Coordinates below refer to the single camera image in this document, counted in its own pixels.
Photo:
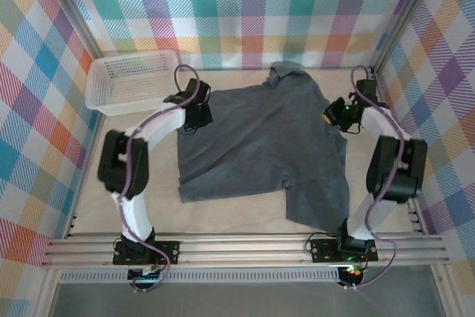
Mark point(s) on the aluminium frame floor bar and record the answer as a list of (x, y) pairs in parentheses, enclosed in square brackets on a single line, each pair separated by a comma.
[(92, 135), (426, 257)]

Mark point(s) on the gray t-shirt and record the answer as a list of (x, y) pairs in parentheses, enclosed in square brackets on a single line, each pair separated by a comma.
[(259, 139)]

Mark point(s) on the aluminium frame post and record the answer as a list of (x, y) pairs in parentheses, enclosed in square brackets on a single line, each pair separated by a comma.
[(404, 12), (74, 9)]

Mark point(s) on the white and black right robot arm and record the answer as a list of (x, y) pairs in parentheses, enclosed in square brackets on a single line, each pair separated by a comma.
[(393, 172)]

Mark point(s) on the white perforated plastic basket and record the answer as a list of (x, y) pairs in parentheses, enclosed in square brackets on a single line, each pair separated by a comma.
[(126, 83)]

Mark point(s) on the slotted metal bracket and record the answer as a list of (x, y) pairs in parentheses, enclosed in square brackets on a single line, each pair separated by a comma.
[(70, 226), (415, 220)]

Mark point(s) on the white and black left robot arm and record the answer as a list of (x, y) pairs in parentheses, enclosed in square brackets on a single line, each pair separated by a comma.
[(133, 213)]

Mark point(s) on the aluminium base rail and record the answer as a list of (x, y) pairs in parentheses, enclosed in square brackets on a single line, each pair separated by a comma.
[(241, 248)]

